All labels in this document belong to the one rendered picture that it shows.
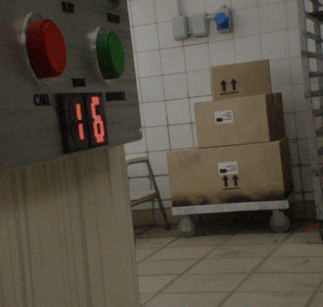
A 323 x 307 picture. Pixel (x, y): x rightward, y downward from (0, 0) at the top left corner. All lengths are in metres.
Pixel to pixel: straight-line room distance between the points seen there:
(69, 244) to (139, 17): 4.34
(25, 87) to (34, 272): 0.12
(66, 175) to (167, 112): 4.25
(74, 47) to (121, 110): 0.08
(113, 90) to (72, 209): 0.08
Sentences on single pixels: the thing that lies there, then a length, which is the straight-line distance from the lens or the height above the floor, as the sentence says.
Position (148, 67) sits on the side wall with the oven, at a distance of 4.81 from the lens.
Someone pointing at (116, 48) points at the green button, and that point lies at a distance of 0.53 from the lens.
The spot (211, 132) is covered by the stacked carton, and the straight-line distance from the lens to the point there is 4.30.
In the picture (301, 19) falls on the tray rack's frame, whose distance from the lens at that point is 3.80.
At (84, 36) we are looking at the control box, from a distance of 0.51.
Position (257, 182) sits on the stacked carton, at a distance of 4.19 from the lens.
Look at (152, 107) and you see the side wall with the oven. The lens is 4.81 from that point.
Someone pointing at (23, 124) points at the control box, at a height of 0.72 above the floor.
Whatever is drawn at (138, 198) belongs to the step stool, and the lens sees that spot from 4.45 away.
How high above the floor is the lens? 0.72
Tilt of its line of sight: 3 degrees down
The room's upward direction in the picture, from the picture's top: 6 degrees counter-clockwise
